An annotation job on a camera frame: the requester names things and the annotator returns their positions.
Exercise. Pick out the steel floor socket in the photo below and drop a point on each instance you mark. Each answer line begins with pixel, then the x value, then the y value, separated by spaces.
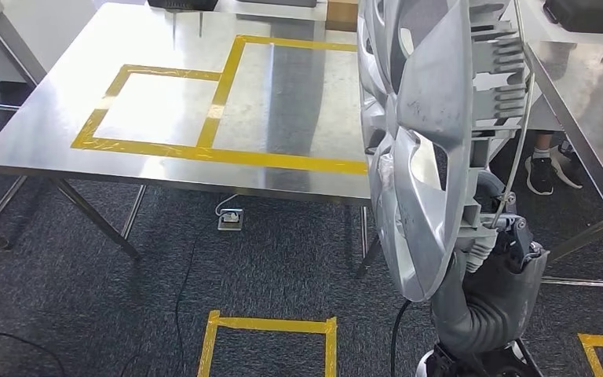
pixel 230 219

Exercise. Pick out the grey equipment box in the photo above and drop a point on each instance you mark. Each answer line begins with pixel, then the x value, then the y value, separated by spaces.
pixel 280 2

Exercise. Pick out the white desk panel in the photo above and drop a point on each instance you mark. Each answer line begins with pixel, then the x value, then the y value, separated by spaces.
pixel 46 36

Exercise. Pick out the steel workbench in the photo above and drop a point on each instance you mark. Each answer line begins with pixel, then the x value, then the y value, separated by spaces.
pixel 593 104
pixel 150 109

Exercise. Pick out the brown cardboard box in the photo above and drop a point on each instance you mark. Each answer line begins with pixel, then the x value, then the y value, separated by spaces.
pixel 340 15

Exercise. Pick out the yellow table tape outline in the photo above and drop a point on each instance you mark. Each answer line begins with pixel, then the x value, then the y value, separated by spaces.
pixel 218 154

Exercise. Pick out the silver wheel hubcap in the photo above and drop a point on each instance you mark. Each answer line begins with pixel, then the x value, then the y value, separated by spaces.
pixel 431 104

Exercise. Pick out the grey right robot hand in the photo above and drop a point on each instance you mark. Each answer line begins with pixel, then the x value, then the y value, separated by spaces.
pixel 520 291

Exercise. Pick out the black bag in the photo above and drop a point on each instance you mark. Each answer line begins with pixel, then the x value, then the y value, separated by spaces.
pixel 587 15

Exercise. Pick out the black equipment case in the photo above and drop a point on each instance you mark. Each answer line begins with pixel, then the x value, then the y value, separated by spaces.
pixel 182 5

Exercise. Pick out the person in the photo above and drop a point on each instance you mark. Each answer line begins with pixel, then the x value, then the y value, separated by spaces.
pixel 541 177

